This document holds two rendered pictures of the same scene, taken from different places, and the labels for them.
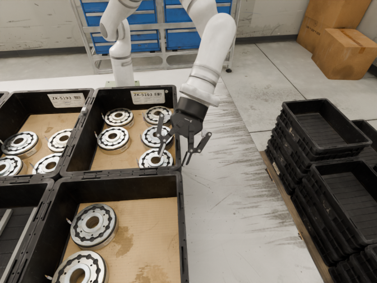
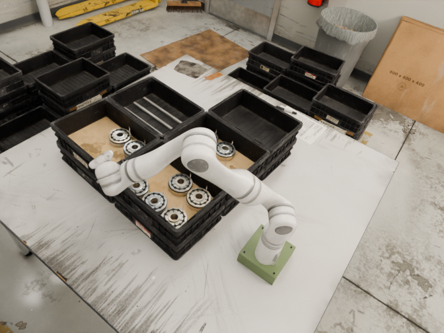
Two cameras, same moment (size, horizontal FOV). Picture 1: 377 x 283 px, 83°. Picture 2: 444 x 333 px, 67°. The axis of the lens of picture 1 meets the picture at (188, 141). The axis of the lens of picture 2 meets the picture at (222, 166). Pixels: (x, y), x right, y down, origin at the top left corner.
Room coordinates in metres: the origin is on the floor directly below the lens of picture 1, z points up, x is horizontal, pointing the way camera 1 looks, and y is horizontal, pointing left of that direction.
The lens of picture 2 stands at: (1.18, -0.39, 1.98)
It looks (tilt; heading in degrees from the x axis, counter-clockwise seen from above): 47 degrees down; 127
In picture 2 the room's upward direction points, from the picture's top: 10 degrees clockwise
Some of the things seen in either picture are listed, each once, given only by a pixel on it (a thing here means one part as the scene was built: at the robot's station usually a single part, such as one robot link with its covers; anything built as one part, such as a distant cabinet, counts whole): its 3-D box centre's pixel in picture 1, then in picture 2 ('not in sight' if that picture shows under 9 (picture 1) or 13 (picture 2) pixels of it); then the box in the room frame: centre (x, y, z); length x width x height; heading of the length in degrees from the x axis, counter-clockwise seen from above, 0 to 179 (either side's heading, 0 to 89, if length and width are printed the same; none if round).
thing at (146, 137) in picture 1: (157, 135); (154, 201); (0.51, 0.10, 0.86); 0.10 x 0.10 x 0.01
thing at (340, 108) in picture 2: not in sight; (333, 125); (0.52, 1.83, 0.37); 0.40 x 0.30 x 0.45; 8
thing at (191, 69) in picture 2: not in sight; (189, 67); (-0.33, 1.06, 0.71); 0.22 x 0.19 x 0.01; 8
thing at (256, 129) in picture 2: not in sight; (253, 126); (0.46, 0.78, 0.87); 0.40 x 0.30 x 0.11; 4
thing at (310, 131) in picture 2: not in sight; (296, 123); (0.50, 1.19, 0.70); 0.33 x 0.23 x 0.01; 8
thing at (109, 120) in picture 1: (119, 116); (199, 197); (0.61, 0.26, 0.86); 0.10 x 0.10 x 0.01
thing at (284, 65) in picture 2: not in sight; (270, 71); (-0.33, 2.10, 0.31); 0.40 x 0.30 x 0.34; 8
